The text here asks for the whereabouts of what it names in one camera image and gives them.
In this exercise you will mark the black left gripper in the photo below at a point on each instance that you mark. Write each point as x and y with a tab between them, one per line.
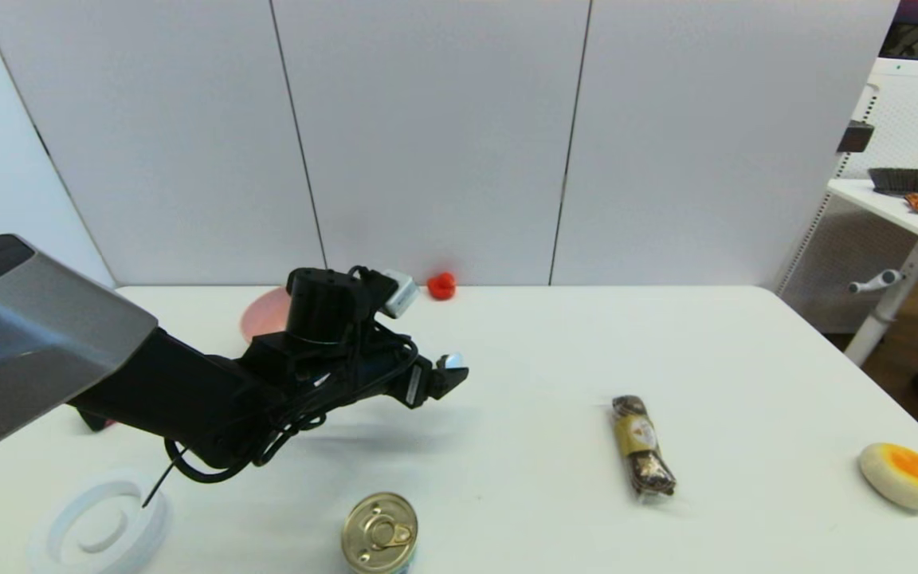
403	381

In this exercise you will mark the red duck toy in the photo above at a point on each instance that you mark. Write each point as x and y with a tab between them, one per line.
441	285

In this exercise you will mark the gold-lidded tin can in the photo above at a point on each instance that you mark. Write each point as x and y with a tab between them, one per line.
379	532

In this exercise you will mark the pink bowl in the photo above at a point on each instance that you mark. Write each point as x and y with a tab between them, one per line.
264	315

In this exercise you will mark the wrapped chocolate ball pack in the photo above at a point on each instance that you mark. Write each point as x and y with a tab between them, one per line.
641	446

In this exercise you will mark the black chewing gum pack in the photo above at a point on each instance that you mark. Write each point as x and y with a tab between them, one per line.
100	421

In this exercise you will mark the white round plastic lid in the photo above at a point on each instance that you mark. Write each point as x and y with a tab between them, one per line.
100	526

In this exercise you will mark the grey robot torso cover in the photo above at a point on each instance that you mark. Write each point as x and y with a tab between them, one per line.
29	335

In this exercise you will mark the white round orange-topped toy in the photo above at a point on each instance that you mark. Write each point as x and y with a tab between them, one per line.
901	474

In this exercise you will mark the black box on pegboard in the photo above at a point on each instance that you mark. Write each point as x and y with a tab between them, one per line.
855	137

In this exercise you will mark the white side desk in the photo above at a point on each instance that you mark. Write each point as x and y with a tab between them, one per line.
905	239

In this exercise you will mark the white pegboard panel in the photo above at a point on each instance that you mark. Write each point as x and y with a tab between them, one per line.
897	143

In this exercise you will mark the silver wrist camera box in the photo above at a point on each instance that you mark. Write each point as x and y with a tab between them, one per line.
401	295

